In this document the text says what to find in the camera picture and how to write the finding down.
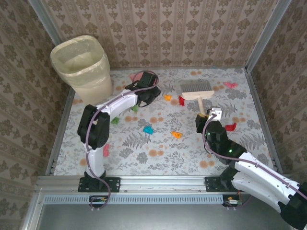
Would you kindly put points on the wooden hand brush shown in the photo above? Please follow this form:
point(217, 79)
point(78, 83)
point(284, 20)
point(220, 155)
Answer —
point(197, 94)

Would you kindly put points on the blue crumpled paper scrap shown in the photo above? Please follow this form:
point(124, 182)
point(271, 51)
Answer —
point(148, 129)

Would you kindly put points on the green crumpled paper scrap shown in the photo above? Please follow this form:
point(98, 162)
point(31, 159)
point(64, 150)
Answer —
point(115, 120)
point(135, 108)

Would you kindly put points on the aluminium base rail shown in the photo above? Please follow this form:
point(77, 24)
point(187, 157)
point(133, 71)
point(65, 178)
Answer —
point(163, 183)

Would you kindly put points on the pink plastic dustpan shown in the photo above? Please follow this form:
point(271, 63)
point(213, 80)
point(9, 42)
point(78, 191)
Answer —
point(133, 77)

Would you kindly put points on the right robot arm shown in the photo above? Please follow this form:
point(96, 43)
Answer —
point(259, 175)

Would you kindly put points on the aluminium frame post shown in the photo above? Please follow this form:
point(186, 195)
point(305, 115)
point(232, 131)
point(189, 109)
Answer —
point(266, 36)
point(46, 22)

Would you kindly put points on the beige trash bin with liner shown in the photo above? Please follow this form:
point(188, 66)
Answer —
point(81, 69)

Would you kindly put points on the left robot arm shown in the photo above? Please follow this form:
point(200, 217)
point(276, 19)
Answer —
point(115, 105)

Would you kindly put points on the aluminium table side rail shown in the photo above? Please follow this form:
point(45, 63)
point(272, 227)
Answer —
point(65, 112)
point(256, 95)

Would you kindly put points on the small connector board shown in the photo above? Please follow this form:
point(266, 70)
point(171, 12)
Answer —
point(98, 200)
point(232, 201)

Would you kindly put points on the red crumpled paper scrap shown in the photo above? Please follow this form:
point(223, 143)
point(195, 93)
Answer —
point(181, 101)
point(230, 127)

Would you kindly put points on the orange crumpled paper scrap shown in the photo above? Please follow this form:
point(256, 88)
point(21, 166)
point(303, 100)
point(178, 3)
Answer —
point(176, 134)
point(167, 97)

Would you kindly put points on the floral patterned table mat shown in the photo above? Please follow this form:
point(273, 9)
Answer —
point(168, 155)

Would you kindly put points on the grey metal panel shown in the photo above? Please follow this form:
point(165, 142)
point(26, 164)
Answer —
point(156, 218)

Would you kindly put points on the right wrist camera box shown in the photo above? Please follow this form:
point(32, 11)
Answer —
point(216, 112)

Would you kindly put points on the pink crumpled paper scrap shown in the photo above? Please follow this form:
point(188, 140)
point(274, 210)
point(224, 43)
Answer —
point(106, 149)
point(230, 85)

